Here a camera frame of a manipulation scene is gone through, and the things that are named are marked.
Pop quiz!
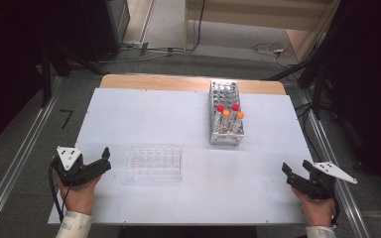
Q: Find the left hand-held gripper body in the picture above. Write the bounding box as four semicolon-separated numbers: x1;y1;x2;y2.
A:
51;146;101;187

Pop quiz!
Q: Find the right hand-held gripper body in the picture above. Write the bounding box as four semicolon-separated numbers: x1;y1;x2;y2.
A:
287;161;358;200

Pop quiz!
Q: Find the clear plastic tube tray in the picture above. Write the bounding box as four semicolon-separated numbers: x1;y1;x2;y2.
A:
128;143;184;182

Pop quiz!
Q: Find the orange cap test tube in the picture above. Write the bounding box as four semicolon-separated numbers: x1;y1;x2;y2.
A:
220;109;231;134
232;111;246;135

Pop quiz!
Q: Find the red cap test tube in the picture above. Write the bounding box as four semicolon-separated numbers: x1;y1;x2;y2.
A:
230;103;241;128
215;104;226;129

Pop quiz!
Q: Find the metal test tube rack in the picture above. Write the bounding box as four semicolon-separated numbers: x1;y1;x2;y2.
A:
208;78;245;147

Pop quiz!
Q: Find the person's right hand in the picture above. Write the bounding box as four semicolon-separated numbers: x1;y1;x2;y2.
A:
291;187;336;228

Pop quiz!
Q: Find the person's left hand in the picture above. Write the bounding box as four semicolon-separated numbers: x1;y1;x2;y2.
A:
58;177;102;215

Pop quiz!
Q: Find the white table board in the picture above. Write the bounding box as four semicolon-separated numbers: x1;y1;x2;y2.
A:
48;87;316;226

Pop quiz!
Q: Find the black metal stand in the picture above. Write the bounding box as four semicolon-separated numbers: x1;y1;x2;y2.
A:
39;43;108;108
267;0;345;121

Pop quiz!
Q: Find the wooden table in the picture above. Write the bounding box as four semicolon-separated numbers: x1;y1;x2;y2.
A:
99;73;287;96

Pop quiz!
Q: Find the dark curtain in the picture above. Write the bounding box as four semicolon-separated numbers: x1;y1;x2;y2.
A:
323;0;381;202
0;0;92;157

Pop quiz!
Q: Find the black cabinet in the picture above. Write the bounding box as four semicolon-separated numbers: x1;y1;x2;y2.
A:
82;0;131;62

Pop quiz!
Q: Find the light wooden furniture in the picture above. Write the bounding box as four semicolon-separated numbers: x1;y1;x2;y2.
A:
183;0;342;62

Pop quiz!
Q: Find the aluminium floor rail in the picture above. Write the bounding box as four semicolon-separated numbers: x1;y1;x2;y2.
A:
0;77;64;232
292;87;372;238

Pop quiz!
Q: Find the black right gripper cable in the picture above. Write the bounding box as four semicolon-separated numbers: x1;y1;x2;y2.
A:
329;195;341;226

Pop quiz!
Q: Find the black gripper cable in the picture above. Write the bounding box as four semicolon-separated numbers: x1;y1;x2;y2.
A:
48;163;65;222
329;195;341;226

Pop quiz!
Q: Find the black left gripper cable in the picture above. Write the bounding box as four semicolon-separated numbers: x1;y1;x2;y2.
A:
48;163;65;222

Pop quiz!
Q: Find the black floor cable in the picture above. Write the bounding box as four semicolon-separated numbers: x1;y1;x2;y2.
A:
295;101;329;160

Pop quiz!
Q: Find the white floor cable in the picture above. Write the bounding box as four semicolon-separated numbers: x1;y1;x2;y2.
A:
251;42;296;68

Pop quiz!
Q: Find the grey floor cable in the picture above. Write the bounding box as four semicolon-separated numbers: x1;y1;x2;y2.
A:
98;40;188;64

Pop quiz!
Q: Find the black hanging cable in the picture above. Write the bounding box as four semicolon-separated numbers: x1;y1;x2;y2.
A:
186;0;206;54

